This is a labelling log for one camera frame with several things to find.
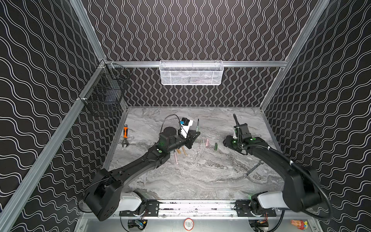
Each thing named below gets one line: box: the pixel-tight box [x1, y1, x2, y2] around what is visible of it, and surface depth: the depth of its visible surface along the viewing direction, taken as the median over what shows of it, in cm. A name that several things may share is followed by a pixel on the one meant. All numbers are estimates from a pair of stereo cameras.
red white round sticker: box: [183, 217, 195, 232], surface depth 70 cm
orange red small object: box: [290, 219, 309, 231], surface depth 70 cm
